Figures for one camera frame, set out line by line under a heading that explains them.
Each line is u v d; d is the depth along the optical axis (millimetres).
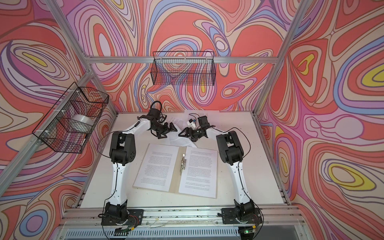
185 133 936
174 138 1040
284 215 755
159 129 914
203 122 908
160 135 979
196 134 930
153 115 865
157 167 910
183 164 904
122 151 623
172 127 974
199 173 883
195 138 977
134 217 724
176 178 864
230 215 736
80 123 703
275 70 936
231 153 628
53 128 665
